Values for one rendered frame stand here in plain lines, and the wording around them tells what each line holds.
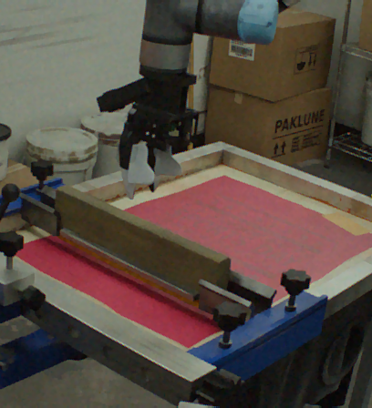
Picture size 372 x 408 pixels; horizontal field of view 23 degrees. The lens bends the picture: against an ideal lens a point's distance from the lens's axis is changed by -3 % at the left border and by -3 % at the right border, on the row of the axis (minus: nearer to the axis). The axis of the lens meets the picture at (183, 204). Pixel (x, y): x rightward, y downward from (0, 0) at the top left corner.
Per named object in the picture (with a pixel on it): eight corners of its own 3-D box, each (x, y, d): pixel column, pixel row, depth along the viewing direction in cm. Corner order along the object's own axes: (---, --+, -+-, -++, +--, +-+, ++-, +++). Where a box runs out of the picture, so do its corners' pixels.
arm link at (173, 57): (130, 36, 136) (166, 31, 142) (127, 66, 138) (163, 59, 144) (169, 47, 132) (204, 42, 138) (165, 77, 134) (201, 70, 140)
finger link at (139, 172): (140, 209, 140) (155, 150, 138) (112, 197, 144) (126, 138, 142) (154, 209, 143) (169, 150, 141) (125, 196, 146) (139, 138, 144)
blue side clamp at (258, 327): (295, 321, 148) (303, 284, 146) (321, 333, 145) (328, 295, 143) (173, 392, 126) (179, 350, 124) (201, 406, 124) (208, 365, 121)
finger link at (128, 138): (120, 170, 141) (134, 114, 139) (113, 167, 142) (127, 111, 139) (140, 169, 144) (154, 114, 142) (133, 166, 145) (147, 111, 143)
